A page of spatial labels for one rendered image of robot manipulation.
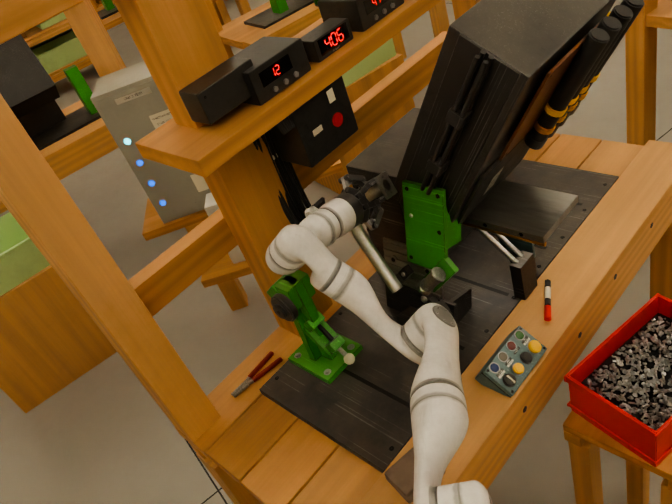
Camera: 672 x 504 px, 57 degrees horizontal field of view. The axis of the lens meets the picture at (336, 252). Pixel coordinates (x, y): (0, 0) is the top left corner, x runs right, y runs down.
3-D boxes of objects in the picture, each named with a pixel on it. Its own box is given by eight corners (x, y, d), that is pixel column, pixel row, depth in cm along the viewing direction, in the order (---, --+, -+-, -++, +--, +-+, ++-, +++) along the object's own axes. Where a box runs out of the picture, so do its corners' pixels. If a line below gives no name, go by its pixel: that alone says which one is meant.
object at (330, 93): (360, 129, 150) (342, 72, 141) (313, 168, 143) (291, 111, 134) (325, 123, 159) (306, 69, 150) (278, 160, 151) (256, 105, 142)
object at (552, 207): (579, 205, 144) (578, 195, 142) (544, 248, 137) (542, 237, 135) (441, 176, 170) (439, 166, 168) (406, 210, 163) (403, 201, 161)
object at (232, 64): (263, 88, 132) (251, 58, 128) (211, 126, 125) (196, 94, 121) (243, 86, 136) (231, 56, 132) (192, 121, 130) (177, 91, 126)
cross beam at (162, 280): (460, 57, 204) (455, 31, 198) (147, 321, 145) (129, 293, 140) (448, 56, 207) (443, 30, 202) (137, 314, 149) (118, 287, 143)
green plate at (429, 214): (466, 260, 149) (464, 178, 139) (445, 275, 144) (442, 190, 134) (427, 248, 157) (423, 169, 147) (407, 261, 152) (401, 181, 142)
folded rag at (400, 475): (421, 448, 131) (418, 440, 129) (447, 473, 125) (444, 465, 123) (385, 479, 128) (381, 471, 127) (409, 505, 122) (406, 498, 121)
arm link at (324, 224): (325, 251, 128) (346, 228, 121) (278, 286, 117) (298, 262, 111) (302, 226, 128) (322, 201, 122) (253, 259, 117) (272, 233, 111)
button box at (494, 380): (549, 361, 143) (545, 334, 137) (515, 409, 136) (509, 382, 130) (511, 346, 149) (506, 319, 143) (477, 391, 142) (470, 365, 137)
